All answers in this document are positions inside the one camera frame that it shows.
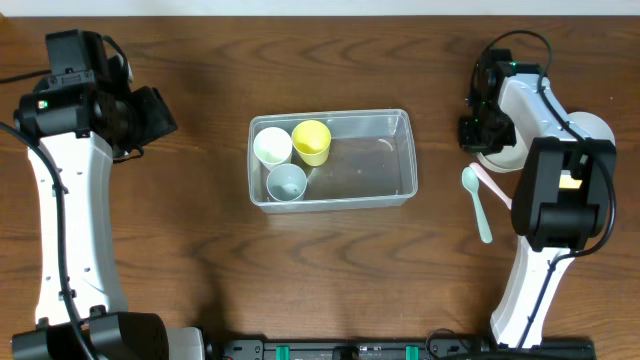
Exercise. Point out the mint green plastic spoon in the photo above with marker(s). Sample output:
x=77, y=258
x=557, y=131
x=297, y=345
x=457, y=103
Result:
x=471, y=183

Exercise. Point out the yellow plastic bowl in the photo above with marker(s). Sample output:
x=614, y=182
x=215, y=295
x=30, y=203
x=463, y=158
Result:
x=566, y=181

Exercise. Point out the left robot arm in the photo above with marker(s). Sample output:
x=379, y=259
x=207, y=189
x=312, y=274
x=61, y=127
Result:
x=80, y=120

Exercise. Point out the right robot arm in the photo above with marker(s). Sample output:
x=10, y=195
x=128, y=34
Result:
x=566, y=163

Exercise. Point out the white plastic cup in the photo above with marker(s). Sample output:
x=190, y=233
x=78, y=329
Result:
x=273, y=147

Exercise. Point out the clear plastic container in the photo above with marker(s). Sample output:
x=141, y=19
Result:
x=371, y=163

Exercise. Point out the grey plastic bowl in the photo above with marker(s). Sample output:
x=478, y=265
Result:
x=592, y=126

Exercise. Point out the yellow plastic cup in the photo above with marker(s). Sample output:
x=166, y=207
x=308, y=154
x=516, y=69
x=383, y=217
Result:
x=312, y=140

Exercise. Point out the grey plastic cup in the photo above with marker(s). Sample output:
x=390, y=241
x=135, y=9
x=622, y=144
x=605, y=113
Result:
x=286, y=183

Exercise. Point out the white plastic bowl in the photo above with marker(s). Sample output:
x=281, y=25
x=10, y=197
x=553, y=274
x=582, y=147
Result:
x=510, y=159

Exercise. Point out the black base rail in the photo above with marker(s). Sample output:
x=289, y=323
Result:
x=440, y=345

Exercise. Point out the pink plastic fork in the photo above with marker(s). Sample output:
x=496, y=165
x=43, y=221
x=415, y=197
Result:
x=486, y=179

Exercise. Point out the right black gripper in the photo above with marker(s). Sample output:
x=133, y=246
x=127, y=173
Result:
x=472, y=141

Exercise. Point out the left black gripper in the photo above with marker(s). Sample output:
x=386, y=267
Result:
x=164, y=122

